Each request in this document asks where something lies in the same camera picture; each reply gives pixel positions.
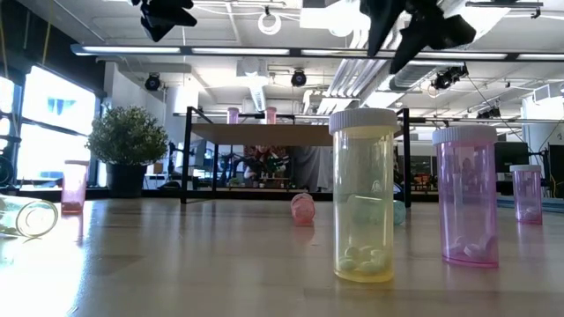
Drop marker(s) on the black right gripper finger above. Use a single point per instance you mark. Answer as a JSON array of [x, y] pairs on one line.
[[383, 19], [414, 44]]

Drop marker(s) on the yellow pill bottle white cap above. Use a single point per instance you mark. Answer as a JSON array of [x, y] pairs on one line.
[[363, 176], [28, 218]]

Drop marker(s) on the green pill bottle white cap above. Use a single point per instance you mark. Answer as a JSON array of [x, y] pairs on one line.
[[400, 212]]

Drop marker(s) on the wooden shelf black metal legs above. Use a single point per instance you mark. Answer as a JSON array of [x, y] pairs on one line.
[[264, 134]]

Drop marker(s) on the black ceiling spotlight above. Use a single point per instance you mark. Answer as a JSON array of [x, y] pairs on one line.
[[299, 78], [449, 77], [489, 112], [152, 82]]

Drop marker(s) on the overhead LED light bar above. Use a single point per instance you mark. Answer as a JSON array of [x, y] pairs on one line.
[[132, 49]]

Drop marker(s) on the white ceiling pipes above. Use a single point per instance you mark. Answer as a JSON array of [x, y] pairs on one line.
[[352, 79]]

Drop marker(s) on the green potted plant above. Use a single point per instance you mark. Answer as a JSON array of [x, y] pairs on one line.
[[128, 136]]

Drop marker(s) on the black monitor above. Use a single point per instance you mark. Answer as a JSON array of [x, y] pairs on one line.
[[511, 156]]

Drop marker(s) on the large window black frame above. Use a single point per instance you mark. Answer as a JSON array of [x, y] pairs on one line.
[[57, 127]]

